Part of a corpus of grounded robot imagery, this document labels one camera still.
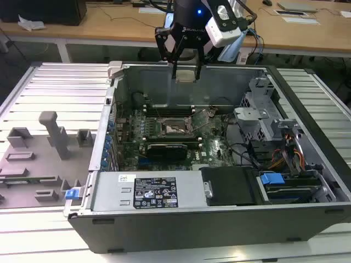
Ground black RAM slot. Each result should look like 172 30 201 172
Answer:
146 136 201 145
144 108 193 116

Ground green RAM stick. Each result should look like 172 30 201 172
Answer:
0 176 56 185

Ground hard disk in blue carrier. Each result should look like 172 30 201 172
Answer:
257 171 325 204

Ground black box on desk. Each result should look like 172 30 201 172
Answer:
0 0 88 27

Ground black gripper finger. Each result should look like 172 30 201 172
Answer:
194 44 206 81
155 26 185 80

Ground CPU socket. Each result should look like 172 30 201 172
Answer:
160 117 190 138

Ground pale blue teach pendant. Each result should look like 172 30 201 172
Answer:
218 29 249 63

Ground orange and yellow wires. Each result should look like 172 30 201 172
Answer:
270 130 307 171

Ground grey parts rack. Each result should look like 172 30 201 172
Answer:
0 111 97 209

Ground black internal cable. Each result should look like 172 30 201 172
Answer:
226 116 263 168

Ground blue case latch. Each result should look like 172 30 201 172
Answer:
65 188 83 201

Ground grey laptop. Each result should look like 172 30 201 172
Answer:
276 1 319 13

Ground metal socket cover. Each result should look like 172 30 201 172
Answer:
186 108 213 132

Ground blue cable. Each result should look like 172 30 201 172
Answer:
246 26 265 65

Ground wooden desk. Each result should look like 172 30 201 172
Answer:
0 0 351 59

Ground silver CPU plate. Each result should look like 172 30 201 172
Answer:
176 70 197 84

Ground black graphics card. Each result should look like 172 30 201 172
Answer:
146 142 189 162

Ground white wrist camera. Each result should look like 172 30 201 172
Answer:
205 0 242 48

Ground black drive bay box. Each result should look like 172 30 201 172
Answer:
199 166 261 207

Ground grey power supply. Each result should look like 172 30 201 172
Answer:
89 171 208 212

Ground metal drive cage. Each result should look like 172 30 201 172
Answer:
234 77 300 141

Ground black PC case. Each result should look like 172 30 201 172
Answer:
63 62 351 254

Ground crumpled white paper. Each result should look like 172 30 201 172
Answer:
17 14 46 32

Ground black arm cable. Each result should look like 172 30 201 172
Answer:
233 0 258 31

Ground green motherboard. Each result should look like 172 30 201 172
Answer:
114 107 237 172

